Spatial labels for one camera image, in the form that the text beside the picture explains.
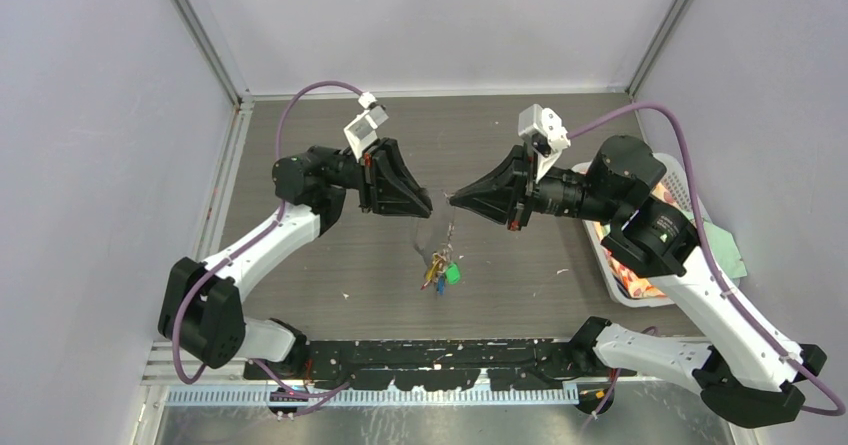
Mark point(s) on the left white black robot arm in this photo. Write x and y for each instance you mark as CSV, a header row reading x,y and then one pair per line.
x,y
202,310

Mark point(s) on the white slotted cable duct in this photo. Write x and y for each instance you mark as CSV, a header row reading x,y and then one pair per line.
x,y
267,395

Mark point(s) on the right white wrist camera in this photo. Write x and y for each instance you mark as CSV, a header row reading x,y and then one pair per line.
x,y
543,131

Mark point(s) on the orange patterned cloth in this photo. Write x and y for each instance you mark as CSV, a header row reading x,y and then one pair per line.
x,y
630,286

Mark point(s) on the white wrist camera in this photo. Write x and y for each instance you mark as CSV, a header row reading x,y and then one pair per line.
x,y
361,132
543,131

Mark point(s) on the white plastic basket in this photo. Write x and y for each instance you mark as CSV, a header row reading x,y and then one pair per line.
x,y
675,180

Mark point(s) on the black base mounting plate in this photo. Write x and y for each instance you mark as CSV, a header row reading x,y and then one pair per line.
x,y
534,364

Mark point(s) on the green patterned cloth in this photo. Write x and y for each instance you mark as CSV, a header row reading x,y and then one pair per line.
x,y
725,251

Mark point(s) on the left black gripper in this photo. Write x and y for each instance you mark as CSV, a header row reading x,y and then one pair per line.
x,y
386,186

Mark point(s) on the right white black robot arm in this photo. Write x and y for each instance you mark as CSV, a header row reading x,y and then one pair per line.
x,y
748,379

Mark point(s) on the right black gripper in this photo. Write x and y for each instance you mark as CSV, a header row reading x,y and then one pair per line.
x,y
493,194

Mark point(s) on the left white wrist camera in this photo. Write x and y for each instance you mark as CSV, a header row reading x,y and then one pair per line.
x,y
361,132

